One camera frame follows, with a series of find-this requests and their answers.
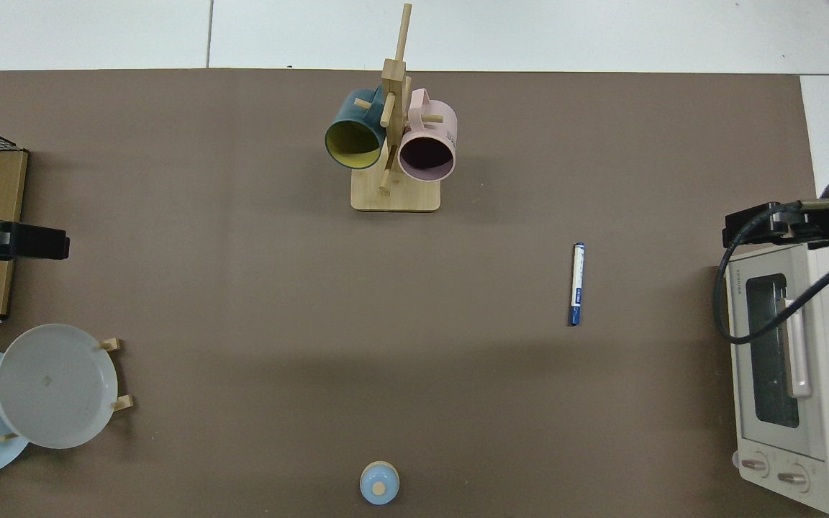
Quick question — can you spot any blue and white marker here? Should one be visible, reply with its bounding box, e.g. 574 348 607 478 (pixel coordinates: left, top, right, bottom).
568 242 586 327

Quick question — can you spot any grey plate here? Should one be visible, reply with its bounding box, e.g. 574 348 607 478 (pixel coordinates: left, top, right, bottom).
0 324 119 450

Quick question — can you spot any wooden plate rack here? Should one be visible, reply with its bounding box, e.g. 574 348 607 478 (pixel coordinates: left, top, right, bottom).
0 337 135 442

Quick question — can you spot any brown table cloth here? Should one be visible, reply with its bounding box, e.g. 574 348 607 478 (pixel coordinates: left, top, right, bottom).
0 68 818 518

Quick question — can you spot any pink mug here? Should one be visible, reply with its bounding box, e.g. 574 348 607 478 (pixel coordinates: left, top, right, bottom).
397 88 458 183

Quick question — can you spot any dark teal mug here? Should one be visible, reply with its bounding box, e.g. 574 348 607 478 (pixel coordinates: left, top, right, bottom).
325 88 388 171

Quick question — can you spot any wooden cup stand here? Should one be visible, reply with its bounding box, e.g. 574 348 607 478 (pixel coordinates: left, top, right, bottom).
350 3 443 213

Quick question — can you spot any small blue round thing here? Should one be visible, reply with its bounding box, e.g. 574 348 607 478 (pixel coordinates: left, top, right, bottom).
359 461 400 506

